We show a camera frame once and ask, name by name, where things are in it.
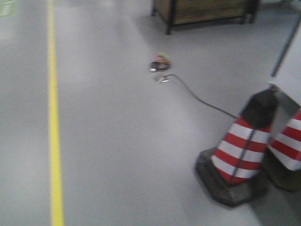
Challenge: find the floor socket with plug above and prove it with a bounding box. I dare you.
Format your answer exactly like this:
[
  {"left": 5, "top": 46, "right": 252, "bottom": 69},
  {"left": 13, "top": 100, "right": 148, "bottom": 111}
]
[{"left": 150, "top": 52, "right": 172, "bottom": 84}]

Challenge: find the red white traffic cone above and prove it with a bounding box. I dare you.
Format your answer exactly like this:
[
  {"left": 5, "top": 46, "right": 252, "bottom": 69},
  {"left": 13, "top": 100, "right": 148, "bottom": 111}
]
[
  {"left": 196, "top": 89, "right": 278, "bottom": 207},
  {"left": 262, "top": 109, "right": 301, "bottom": 193}
]

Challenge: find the green footprint floor sign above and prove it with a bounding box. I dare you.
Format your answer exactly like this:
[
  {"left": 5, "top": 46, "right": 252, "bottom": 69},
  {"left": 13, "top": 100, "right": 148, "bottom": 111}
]
[{"left": 0, "top": 0, "right": 17, "bottom": 17}]

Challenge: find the black floor cable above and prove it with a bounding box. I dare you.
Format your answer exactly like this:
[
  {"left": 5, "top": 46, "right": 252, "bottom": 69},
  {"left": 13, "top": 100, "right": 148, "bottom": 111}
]
[{"left": 168, "top": 74, "right": 238, "bottom": 118}]

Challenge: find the wooden cabinet black frame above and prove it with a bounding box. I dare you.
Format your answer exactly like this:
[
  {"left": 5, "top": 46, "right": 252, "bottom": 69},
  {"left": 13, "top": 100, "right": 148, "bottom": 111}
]
[{"left": 151, "top": 0, "right": 260, "bottom": 35}]

